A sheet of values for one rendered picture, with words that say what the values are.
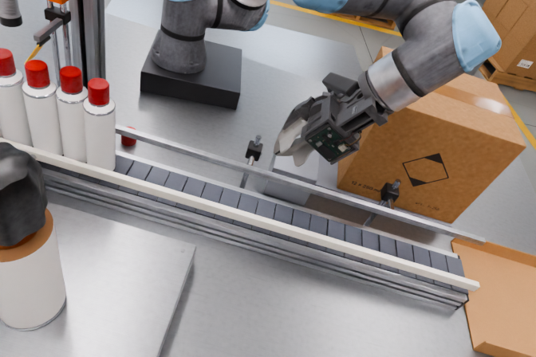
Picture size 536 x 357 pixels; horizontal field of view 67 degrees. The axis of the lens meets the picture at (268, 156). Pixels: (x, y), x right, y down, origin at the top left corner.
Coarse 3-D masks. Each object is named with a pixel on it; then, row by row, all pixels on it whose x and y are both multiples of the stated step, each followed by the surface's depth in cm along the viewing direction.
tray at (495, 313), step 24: (456, 240) 96; (480, 264) 94; (504, 264) 96; (528, 264) 98; (480, 288) 89; (504, 288) 91; (528, 288) 93; (480, 312) 84; (504, 312) 86; (528, 312) 88; (480, 336) 80; (504, 336) 82; (528, 336) 83
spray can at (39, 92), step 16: (32, 64) 65; (32, 80) 65; (48, 80) 67; (32, 96) 66; (48, 96) 67; (32, 112) 69; (48, 112) 69; (32, 128) 72; (48, 128) 72; (48, 144) 74
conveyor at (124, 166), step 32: (128, 160) 83; (128, 192) 77; (192, 192) 81; (224, 192) 83; (288, 224) 82; (320, 224) 84; (352, 256) 80; (416, 256) 85; (448, 256) 87; (448, 288) 81
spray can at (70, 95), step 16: (64, 80) 66; (80, 80) 67; (64, 96) 67; (80, 96) 68; (64, 112) 69; (80, 112) 70; (64, 128) 72; (80, 128) 72; (64, 144) 75; (80, 144) 75; (80, 160) 78
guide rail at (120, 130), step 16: (128, 128) 78; (160, 144) 78; (176, 144) 78; (208, 160) 78; (224, 160) 78; (256, 176) 79; (272, 176) 79; (320, 192) 79; (336, 192) 80; (368, 208) 80; (384, 208) 80; (416, 224) 81; (432, 224) 81; (464, 240) 82; (480, 240) 81
